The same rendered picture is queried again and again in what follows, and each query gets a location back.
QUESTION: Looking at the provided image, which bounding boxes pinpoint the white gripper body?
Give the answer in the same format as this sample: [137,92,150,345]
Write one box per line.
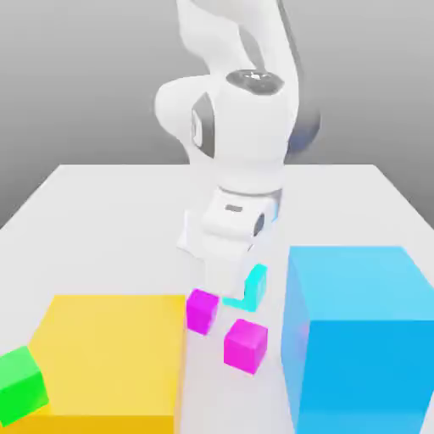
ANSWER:
[175,209,256,300]

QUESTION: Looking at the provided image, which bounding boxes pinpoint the small cyan cube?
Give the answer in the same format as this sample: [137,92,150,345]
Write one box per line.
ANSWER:
[221,263,269,314]

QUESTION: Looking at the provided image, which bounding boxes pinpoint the small magenta cube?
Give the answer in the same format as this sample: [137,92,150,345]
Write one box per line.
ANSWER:
[223,318,270,376]
[186,288,220,337]

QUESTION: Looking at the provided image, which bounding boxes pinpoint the small green cube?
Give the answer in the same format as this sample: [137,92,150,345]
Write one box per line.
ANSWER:
[0,345,51,428]

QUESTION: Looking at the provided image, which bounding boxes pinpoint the large yellow box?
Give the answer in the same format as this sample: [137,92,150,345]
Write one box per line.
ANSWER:
[0,293,187,434]

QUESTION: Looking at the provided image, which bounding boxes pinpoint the large blue box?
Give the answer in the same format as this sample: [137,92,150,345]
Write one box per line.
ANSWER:
[280,245,434,434]

